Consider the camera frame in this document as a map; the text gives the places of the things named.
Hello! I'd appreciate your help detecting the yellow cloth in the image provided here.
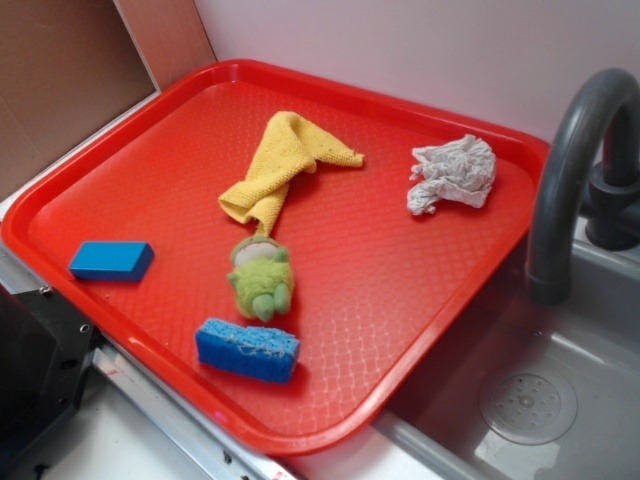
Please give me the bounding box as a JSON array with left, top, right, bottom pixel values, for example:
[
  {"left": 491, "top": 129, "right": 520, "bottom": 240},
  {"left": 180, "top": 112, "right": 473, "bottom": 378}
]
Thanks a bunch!
[{"left": 219, "top": 111, "right": 364, "bottom": 236}]

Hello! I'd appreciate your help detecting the blue sponge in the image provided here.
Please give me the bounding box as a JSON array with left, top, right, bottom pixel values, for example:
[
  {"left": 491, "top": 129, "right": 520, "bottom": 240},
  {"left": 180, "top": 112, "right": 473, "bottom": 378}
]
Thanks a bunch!
[{"left": 195, "top": 319, "right": 300, "bottom": 384}]

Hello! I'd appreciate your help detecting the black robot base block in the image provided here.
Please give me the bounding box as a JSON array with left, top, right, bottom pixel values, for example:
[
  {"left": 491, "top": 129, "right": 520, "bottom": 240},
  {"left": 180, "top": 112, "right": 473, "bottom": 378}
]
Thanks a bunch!
[{"left": 1, "top": 288, "right": 99, "bottom": 478}]

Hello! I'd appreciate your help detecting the blue rectangular block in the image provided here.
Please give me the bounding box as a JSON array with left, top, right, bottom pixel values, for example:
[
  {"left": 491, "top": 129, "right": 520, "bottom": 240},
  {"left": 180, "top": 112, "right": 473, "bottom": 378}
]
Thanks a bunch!
[{"left": 69, "top": 241, "right": 155, "bottom": 282}]

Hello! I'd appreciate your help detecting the green plush frog toy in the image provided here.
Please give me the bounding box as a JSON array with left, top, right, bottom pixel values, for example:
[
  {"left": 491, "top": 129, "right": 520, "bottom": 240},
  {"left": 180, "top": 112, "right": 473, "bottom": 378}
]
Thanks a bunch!
[{"left": 227, "top": 235, "right": 295, "bottom": 323}]

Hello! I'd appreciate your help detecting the grey toy faucet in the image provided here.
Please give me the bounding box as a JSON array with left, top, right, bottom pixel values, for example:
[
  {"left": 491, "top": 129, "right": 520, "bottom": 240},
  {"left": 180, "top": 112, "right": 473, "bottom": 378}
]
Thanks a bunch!
[{"left": 525, "top": 68, "right": 639, "bottom": 305}]

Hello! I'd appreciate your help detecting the grey plastic sink basin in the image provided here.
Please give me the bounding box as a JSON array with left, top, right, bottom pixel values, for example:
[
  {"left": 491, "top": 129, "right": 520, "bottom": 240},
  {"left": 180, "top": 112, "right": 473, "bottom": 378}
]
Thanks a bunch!
[{"left": 375, "top": 236, "right": 639, "bottom": 479}]

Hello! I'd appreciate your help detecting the crumpled white paper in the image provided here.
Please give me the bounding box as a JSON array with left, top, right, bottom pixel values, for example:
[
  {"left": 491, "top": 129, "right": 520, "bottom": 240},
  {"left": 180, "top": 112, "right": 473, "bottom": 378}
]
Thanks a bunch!
[{"left": 407, "top": 134, "right": 497, "bottom": 216}]

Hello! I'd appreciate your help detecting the brown cardboard panel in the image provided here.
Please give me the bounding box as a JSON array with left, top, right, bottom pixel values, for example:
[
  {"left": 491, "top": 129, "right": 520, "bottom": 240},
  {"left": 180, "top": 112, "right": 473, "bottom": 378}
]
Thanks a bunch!
[{"left": 1, "top": 1, "right": 216, "bottom": 199}]

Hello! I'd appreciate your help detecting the red plastic tray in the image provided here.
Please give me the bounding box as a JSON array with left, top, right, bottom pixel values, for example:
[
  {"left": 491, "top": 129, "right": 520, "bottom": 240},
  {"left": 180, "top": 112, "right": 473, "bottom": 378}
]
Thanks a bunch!
[{"left": 1, "top": 60, "right": 548, "bottom": 456}]

